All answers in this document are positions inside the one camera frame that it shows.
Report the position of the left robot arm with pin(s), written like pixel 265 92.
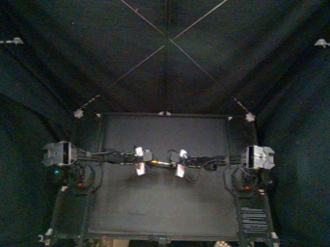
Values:
pixel 60 153

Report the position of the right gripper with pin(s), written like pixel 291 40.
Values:
pixel 180 162

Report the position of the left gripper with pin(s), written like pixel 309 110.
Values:
pixel 142 159

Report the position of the grey marker pen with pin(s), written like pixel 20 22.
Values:
pixel 163 163

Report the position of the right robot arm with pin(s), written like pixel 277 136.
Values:
pixel 253 157

